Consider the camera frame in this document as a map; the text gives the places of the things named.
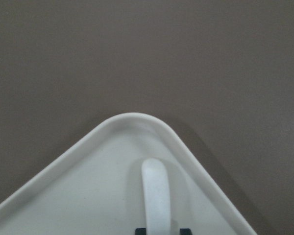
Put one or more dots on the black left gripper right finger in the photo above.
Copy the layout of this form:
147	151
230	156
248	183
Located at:
185	231

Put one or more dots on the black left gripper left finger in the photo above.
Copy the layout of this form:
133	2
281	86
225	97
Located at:
140	231

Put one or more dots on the white ceramic spoon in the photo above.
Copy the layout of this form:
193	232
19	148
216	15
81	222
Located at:
157	201

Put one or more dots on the beige rectangular tray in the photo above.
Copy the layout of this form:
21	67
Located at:
95	187

